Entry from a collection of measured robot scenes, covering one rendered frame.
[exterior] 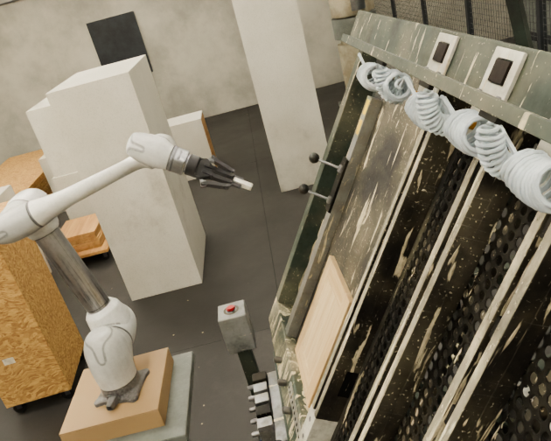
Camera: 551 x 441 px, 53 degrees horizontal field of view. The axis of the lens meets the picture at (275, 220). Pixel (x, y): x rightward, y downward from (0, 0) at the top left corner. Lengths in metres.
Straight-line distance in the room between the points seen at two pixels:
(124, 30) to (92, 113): 5.89
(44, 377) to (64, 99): 1.87
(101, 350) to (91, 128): 2.32
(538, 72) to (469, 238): 0.33
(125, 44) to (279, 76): 4.87
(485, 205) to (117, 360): 1.55
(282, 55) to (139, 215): 2.18
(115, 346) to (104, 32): 8.24
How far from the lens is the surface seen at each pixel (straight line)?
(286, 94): 5.65
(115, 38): 10.08
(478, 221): 1.13
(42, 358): 3.82
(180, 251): 4.51
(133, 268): 4.63
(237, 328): 2.38
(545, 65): 1.00
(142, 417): 2.25
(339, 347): 1.58
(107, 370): 2.26
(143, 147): 1.93
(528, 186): 0.73
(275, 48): 5.57
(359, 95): 2.13
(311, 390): 1.90
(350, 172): 1.94
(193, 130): 6.93
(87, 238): 5.70
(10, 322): 3.71
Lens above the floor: 2.19
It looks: 24 degrees down
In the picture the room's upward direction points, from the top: 15 degrees counter-clockwise
